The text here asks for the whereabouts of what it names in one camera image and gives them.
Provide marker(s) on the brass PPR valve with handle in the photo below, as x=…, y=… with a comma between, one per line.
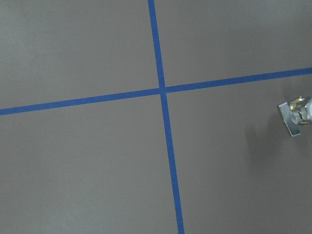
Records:
x=295, y=114

